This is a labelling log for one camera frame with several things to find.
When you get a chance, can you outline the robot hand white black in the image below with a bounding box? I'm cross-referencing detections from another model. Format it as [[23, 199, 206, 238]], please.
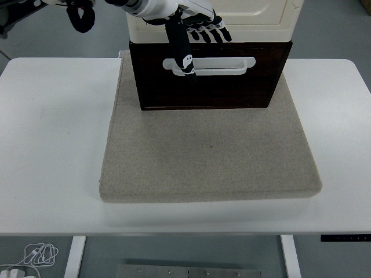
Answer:
[[138, 0, 232, 85]]

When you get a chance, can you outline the dark wooden drawer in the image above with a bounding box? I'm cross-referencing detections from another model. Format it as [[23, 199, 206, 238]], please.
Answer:
[[133, 43, 288, 79]]

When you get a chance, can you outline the white drawer handle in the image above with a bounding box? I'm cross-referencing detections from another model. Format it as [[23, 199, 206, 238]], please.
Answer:
[[162, 56, 257, 76]]

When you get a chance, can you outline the dark wooden drawer case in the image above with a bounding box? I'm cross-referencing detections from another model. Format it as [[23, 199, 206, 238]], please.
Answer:
[[129, 40, 293, 112]]

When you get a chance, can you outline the cream cabinet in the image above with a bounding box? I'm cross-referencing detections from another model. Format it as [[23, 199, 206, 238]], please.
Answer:
[[126, 0, 304, 45]]

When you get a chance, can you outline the beige grey mat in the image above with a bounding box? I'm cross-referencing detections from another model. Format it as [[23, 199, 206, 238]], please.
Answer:
[[99, 50, 323, 203]]

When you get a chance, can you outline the white table leg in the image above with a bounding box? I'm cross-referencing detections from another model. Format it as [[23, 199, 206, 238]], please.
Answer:
[[63, 236, 87, 278], [280, 235, 302, 278]]

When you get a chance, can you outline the black table control panel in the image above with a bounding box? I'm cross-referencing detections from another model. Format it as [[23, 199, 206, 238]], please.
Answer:
[[320, 235, 371, 243]]

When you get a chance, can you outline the white charger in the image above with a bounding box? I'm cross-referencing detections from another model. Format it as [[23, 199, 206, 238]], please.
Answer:
[[0, 268, 40, 278]]

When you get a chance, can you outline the white cable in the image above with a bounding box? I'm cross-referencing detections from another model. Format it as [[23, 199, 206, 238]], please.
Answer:
[[0, 242, 59, 273]]

